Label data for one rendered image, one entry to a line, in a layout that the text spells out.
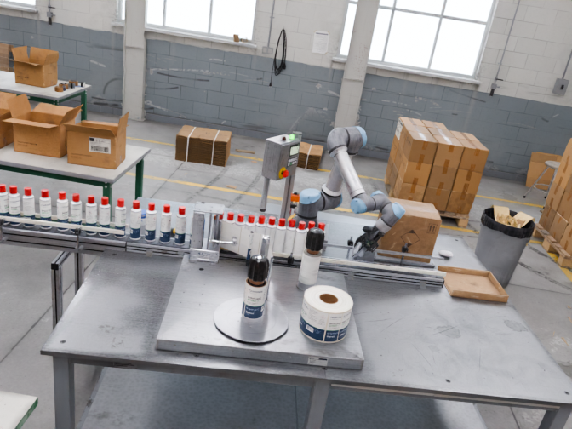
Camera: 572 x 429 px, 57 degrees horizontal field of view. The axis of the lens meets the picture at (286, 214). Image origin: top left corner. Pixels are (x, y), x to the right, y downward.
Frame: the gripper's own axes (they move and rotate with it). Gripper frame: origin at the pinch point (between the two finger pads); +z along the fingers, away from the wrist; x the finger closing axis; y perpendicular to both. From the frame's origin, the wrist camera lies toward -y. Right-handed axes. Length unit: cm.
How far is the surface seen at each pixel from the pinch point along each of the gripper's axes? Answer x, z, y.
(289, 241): -31.9, 13.5, 2.4
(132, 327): -79, 58, 67
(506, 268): 184, -23, -150
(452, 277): 56, -21, -7
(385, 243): 18.0, -10.2, -19.0
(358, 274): 7.1, 5.3, 6.1
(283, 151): -63, -22, 0
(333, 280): -7.7, 10.7, 19.9
